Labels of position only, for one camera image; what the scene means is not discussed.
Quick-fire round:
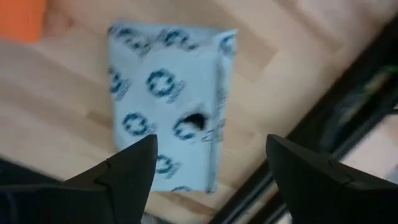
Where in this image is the black table edge frame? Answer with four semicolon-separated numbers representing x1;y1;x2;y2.
207;14;398;224

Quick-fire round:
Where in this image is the white blue-printed medical packet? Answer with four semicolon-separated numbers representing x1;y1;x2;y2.
107;21;239;195

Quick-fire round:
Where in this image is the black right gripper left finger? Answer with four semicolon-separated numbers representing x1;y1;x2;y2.
0;134;159;224

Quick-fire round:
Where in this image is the orange bin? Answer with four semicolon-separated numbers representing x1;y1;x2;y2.
0;0;48;43

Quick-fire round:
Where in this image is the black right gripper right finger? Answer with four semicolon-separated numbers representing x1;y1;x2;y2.
266;134;398;224

